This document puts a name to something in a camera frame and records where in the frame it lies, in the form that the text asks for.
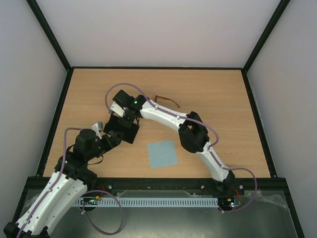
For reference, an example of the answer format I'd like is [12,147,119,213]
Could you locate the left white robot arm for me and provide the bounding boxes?
[3,129,123,238]

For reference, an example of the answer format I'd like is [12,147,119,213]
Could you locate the blue cleaning cloth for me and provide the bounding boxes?
[147,140,178,169]

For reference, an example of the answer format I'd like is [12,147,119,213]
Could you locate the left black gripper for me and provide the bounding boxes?
[86,130,125,160]

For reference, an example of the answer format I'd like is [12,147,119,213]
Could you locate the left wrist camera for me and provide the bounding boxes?
[91,121,104,139]

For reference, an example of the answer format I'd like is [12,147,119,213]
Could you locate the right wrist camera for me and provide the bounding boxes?
[110,101,126,118]

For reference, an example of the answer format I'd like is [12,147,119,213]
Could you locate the white slotted cable duct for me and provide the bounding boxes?
[72,197,218,208]

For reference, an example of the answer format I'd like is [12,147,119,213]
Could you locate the black aluminium frame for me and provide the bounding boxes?
[4,0,304,238]

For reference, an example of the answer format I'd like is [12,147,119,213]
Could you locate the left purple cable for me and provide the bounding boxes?
[14,127,123,238]

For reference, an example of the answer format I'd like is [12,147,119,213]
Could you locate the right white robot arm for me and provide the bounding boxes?
[108,90,235,194]

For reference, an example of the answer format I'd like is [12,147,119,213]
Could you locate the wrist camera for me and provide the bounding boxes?
[110,101,126,118]
[91,121,104,139]

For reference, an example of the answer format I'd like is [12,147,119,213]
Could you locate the black glasses case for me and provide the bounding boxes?
[103,114,140,144]

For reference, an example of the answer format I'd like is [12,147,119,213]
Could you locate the brown tortoiseshell sunglasses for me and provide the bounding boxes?
[154,95,180,108]

